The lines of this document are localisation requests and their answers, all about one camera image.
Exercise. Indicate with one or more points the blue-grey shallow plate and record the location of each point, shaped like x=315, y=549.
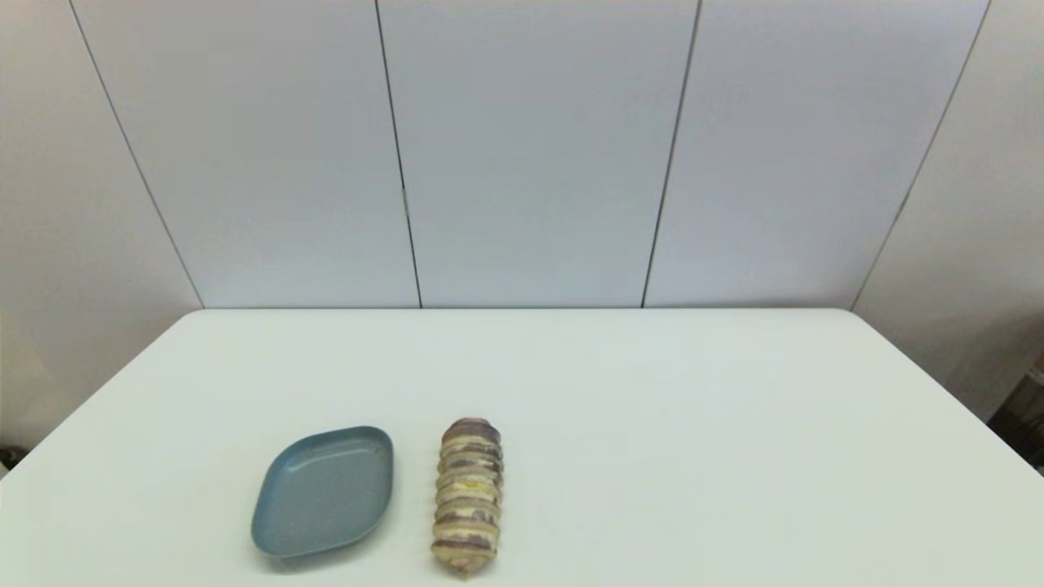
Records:
x=324, y=493

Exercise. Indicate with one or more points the dark object on floor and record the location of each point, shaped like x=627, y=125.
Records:
x=6, y=458

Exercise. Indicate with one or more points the long twisted marbled bread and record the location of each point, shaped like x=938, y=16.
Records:
x=467, y=497

